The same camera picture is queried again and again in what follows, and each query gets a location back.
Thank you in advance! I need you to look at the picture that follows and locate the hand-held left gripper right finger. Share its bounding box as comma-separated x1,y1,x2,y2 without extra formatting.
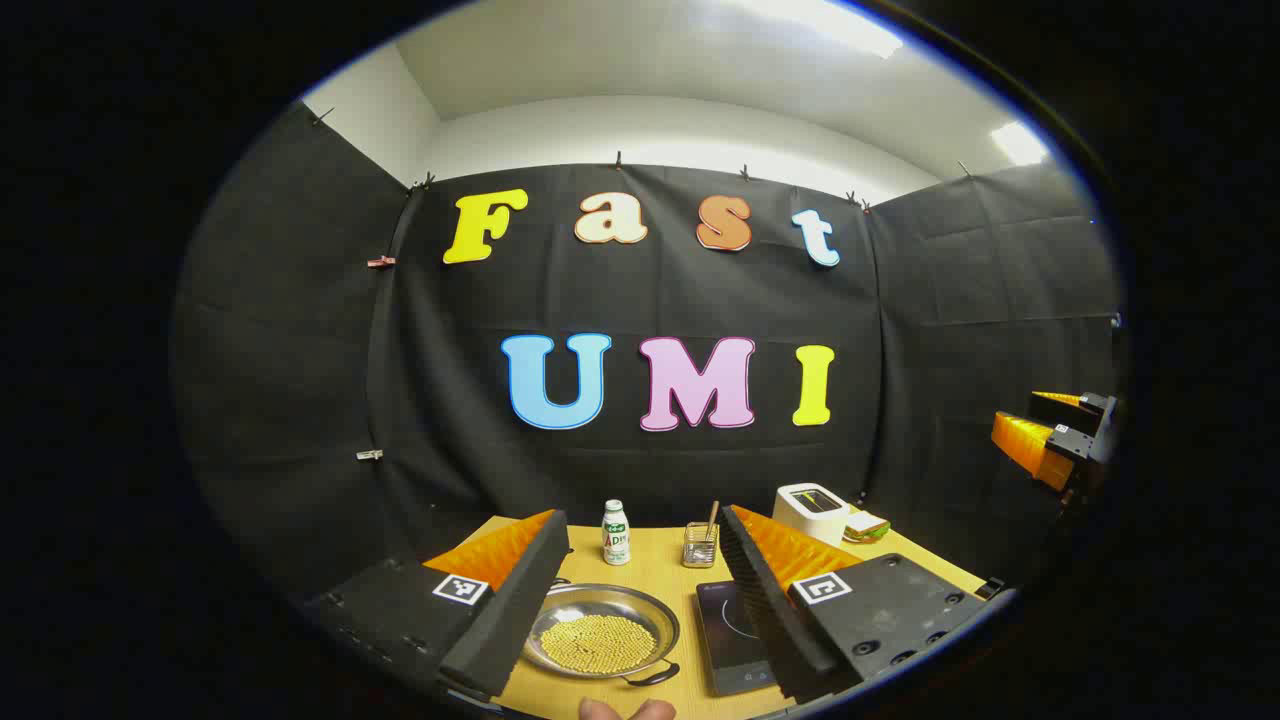
720,505,1006,704

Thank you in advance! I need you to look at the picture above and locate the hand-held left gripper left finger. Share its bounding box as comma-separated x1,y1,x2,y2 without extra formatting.
305,510,571,699

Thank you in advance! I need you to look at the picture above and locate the black induction cooktop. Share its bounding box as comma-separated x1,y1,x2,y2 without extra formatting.
696,578,783,698

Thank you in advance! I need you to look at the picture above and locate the pile of yellow soybeans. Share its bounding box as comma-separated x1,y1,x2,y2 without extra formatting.
540,614,658,674

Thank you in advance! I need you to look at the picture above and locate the stainless steel pot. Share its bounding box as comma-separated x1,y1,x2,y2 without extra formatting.
522,578,684,689

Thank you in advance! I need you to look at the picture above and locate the white toaster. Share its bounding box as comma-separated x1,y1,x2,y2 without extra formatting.
772,483,854,547

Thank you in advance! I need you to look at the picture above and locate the white green-label drink bottle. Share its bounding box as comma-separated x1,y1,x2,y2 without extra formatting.
601,499,633,567

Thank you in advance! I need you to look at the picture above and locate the small ceiling light panel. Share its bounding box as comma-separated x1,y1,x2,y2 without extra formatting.
990,120,1051,167

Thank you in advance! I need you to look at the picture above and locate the black backdrop cloth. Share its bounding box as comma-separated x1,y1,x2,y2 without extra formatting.
170,100,1126,606

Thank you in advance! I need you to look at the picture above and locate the large ceiling light panel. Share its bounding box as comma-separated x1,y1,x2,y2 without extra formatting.
740,0,906,59

